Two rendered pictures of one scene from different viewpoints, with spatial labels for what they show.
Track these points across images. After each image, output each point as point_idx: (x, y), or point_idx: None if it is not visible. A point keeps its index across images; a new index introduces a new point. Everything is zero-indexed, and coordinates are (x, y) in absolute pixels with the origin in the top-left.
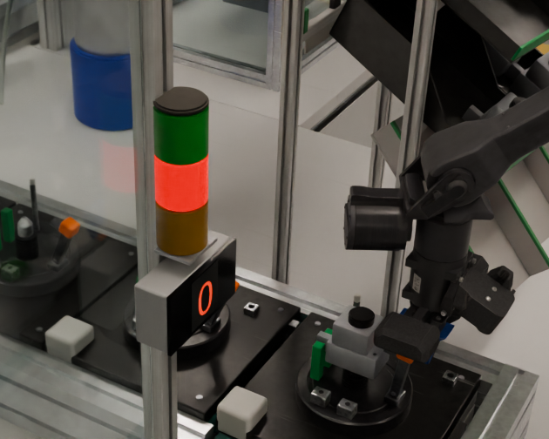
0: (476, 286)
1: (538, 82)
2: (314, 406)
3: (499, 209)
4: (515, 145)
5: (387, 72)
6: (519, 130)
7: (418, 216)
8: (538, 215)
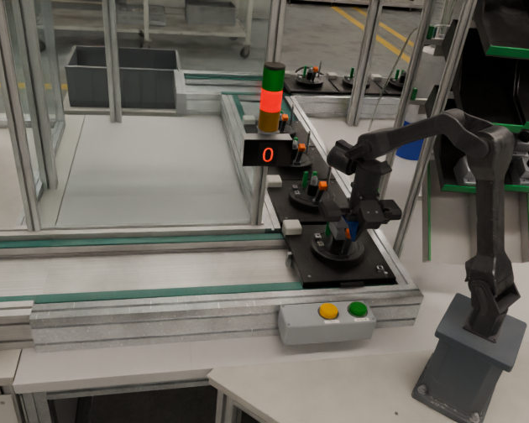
0: (369, 206)
1: (518, 168)
2: (312, 239)
3: (472, 225)
4: (394, 138)
5: None
6: (396, 131)
7: (348, 156)
8: (508, 249)
